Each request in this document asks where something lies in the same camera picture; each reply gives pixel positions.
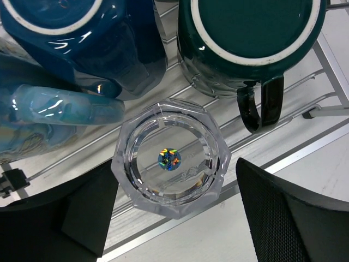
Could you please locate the clear faceted glass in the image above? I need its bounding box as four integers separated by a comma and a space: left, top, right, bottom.
111, 98, 231, 219

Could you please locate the light blue butterfly mug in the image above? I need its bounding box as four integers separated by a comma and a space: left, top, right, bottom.
1, 39, 125, 164

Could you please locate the dark teal mug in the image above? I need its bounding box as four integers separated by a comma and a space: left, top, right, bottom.
177, 0, 327, 134

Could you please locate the dark blue faceted mug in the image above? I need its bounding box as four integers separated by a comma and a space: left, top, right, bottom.
1, 1, 167, 100

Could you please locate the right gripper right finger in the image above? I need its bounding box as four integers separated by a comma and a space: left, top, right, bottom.
236, 158, 348, 261

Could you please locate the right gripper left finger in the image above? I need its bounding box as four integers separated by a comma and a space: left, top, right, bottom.
1, 160, 118, 261

